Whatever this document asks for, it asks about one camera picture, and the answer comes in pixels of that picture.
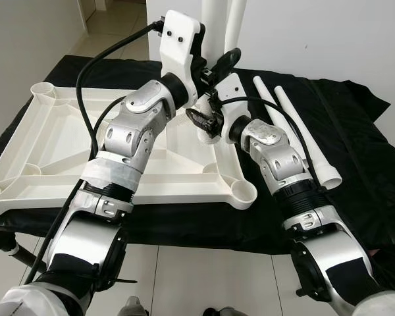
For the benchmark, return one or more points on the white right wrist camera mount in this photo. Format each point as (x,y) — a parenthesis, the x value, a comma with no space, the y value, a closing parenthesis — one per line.
(232,92)

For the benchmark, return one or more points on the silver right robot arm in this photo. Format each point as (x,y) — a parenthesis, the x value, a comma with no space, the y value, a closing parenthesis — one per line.
(276,158)

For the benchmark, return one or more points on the grey robot right foot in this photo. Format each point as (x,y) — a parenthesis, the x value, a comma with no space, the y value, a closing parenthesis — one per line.
(222,312)

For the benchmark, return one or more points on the white plastic table top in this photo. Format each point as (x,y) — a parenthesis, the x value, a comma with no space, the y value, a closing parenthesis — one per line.
(39,151)

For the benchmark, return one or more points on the black cloth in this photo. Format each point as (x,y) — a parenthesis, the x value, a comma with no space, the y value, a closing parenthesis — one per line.
(355,145)

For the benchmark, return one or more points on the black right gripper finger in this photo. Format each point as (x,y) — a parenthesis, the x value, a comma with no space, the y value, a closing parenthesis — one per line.
(201,122)

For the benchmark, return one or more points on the pink stool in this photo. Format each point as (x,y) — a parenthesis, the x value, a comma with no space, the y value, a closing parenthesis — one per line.
(374,251)

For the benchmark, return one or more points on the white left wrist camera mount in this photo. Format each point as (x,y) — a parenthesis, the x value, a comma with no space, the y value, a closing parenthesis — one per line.
(178,39)

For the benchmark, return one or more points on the black metal stand leg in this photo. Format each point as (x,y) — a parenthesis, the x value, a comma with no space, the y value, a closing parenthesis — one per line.
(29,261)

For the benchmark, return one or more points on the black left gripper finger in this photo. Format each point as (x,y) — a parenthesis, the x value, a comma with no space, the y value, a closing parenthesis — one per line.
(228,59)

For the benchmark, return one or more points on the grey robot foot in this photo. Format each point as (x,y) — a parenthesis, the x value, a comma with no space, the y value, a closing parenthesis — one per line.
(133,307)
(222,312)

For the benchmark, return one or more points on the grey robot left foot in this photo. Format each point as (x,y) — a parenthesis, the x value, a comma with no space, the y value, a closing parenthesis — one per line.
(133,307)

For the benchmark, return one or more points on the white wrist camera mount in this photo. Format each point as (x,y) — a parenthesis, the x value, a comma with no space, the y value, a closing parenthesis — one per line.
(178,39)
(232,92)

